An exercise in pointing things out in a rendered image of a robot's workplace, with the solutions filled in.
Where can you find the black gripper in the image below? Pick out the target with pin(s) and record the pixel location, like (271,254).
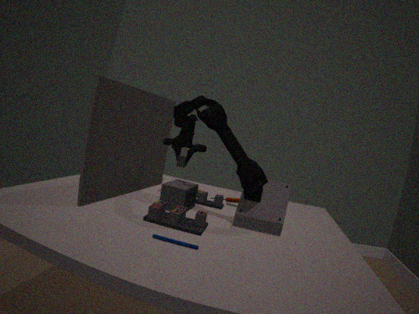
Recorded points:
(192,148)

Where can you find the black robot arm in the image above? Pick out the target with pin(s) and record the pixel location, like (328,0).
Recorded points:
(252,177)

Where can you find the dark blue thin bar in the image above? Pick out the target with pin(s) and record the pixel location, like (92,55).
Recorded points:
(181,243)

